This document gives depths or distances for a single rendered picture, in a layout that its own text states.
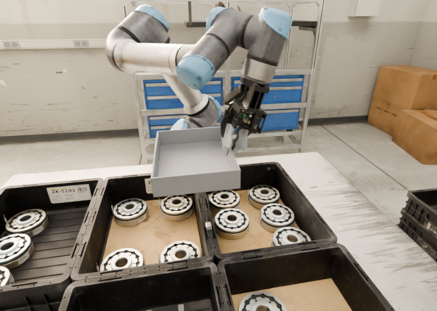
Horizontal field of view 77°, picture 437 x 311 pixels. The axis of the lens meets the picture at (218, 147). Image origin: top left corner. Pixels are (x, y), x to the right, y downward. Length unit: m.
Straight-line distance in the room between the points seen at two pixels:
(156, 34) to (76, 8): 2.57
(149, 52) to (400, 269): 0.98
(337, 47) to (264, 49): 3.35
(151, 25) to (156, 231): 0.64
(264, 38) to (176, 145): 0.42
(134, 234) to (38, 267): 0.24
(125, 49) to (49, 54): 2.82
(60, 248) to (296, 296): 0.63
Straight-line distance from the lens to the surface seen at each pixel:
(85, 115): 3.72
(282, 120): 2.91
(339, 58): 4.02
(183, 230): 0.87
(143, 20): 0.97
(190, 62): 0.61
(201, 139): 0.87
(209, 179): 0.63
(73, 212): 1.04
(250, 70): 0.65
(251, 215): 0.92
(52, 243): 0.95
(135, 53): 0.81
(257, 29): 0.66
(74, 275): 0.69
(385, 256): 1.11
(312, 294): 0.75
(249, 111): 0.65
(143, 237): 0.87
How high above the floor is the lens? 1.41
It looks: 26 degrees down
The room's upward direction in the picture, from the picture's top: straight up
